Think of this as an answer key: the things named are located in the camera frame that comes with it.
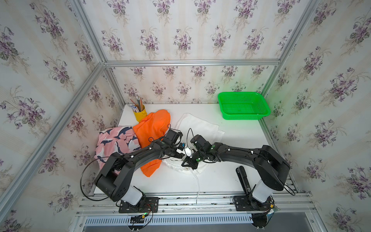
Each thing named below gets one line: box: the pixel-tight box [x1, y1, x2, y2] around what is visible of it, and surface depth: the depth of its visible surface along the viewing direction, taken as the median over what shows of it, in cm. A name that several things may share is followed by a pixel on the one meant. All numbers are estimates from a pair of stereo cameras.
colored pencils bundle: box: [128, 95, 144, 113], surface depth 104 cm
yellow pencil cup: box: [133, 104, 148, 123], surface depth 106 cm
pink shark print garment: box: [94, 125, 142, 169], surface depth 92 cm
